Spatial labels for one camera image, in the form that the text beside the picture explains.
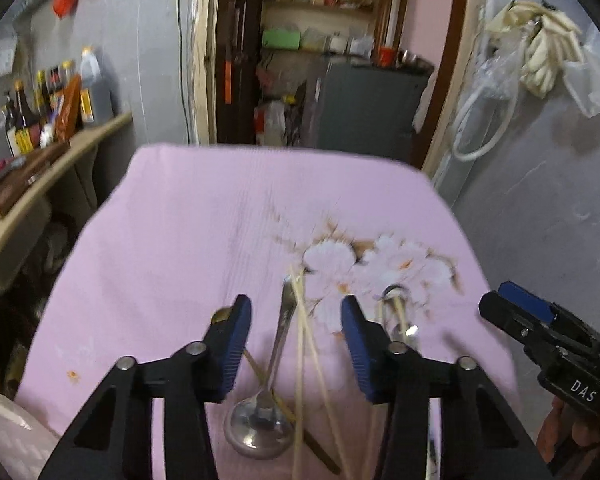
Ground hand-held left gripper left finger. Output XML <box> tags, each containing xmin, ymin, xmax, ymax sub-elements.
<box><xmin>37</xmin><ymin>294</ymin><xmax>253</xmax><ymax>480</ymax></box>

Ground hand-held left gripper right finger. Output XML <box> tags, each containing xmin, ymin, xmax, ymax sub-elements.
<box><xmin>341</xmin><ymin>295</ymin><xmax>553</xmax><ymax>480</ymax></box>

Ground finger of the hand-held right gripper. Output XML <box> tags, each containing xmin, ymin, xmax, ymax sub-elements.
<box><xmin>478</xmin><ymin>291</ymin><xmax>546</xmax><ymax>356</ymax></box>
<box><xmin>497</xmin><ymin>281</ymin><xmax>556</xmax><ymax>326</ymax></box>

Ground light bamboo chopstick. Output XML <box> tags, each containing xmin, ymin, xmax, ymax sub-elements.
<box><xmin>286</xmin><ymin>264</ymin><xmax>307</xmax><ymax>480</ymax></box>
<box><xmin>394</xmin><ymin>299</ymin><xmax>412</xmax><ymax>335</ymax></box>
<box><xmin>290</xmin><ymin>267</ymin><xmax>353</xmax><ymax>480</ymax></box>

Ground large metal spoon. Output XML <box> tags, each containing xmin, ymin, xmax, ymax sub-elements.
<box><xmin>224</xmin><ymin>275</ymin><xmax>307</xmax><ymax>459</ymax></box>

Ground person's right hand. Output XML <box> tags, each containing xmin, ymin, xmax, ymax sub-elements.
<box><xmin>536</xmin><ymin>399</ymin><xmax>600</xmax><ymax>478</ymax></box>

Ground small metal spoon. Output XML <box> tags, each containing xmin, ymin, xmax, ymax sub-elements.
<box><xmin>380</xmin><ymin>284</ymin><xmax>422</xmax><ymax>353</ymax></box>

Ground dark brown chopstick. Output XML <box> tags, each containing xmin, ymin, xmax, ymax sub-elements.
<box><xmin>242</xmin><ymin>350</ymin><xmax>342</xmax><ymax>475</ymax></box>

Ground pink floral tablecloth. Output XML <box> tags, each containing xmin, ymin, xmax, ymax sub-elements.
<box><xmin>15</xmin><ymin>144</ymin><xmax>523</xmax><ymax>480</ymax></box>

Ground crumpled clear plastic bag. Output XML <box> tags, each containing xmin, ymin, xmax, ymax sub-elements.
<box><xmin>472</xmin><ymin>52</ymin><xmax>522</xmax><ymax>109</ymax></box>

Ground translucent plastic jug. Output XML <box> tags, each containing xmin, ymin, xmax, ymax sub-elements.
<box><xmin>253</xmin><ymin>100</ymin><xmax>287</xmax><ymax>147</ymax></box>

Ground grey cabinet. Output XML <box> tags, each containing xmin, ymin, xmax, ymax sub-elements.
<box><xmin>306</xmin><ymin>54</ymin><xmax>435</xmax><ymax>167</ymax></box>

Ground white paper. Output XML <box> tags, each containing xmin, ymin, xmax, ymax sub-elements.
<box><xmin>0</xmin><ymin>384</ymin><xmax>62</xmax><ymax>480</ymax></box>

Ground bundle of white gloves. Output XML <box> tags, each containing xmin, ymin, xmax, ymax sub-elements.
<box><xmin>485</xmin><ymin>0</ymin><xmax>584</xmax><ymax>100</ymax></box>

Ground beige curved counter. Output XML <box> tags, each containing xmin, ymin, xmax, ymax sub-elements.
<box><xmin>0</xmin><ymin>111</ymin><xmax>133</xmax><ymax>283</ymax></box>

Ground metal bowl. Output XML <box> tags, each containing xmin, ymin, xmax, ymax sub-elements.
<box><xmin>397</xmin><ymin>49</ymin><xmax>435</xmax><ymax>73</ymax></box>

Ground wooden cutting board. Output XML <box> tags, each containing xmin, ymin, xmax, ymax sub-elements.
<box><xmin>0</xmin><ymin>139</ymin><xmax>72</xmax><ymax>219</ymax></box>

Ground large dark sauce jug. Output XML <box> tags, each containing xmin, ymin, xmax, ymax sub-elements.
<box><xmin>78</xmin><ymin>47</ymin><xmax>115</xmax><ymax>128</ymax></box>

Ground brown carton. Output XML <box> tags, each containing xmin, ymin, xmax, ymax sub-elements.
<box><xmin>54</xmin><ymin>75</ymin><xmax>83</xmax><ymax>142</ymax></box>

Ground dark bottle with yellow label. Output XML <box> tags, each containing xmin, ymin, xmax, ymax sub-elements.
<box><xmin>1</xmin><ymin>91</ymin><xmax>21</xmax><ymax>159</ymax></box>
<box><xmin>12</xmin><ymin>80</ymin><xmax>42</xmax><ymax>156</ymax></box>

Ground green box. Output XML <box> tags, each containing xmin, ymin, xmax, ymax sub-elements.
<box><xmin>262</xmin><ymin>27</ymin><xmax>301</xmax><ymax>51</ymax></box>

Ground slim dark sauce bottle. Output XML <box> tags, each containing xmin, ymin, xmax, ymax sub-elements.
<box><xmin>35</xmin><ymin>70</ymin><xmax>53</xmax><ymax>126</ymax></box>

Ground red-labelled sauce bottle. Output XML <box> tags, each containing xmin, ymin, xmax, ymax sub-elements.
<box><xmin>47</xmin><ymin>65</ymin><xmax>64</xmax><ymax>111</ymax></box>

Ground wooden shelf unit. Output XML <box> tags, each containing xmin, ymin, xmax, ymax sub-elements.
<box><xmin>259</xmin><ymin>0</ymin><xmax>383</xmax><ymax>58</ymax></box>

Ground black wall cable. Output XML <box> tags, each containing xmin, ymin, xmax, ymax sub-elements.
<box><xmin>177</xmin><ymin>0</ymin><xmax>192</xmax><ymax>144</ymax></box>

